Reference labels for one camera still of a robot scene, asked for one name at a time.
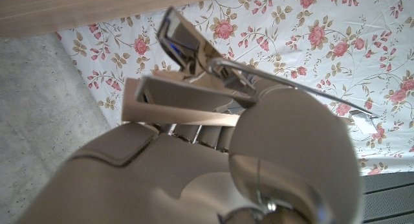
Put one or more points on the shiny metal tray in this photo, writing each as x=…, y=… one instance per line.
x=184, y=39

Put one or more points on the floral print backdrop cloth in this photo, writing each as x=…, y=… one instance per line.
x=323, y=55

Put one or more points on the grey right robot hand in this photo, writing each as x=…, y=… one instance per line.
x=161, y=185

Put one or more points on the light wooden slat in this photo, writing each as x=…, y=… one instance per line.
x=161, y=115

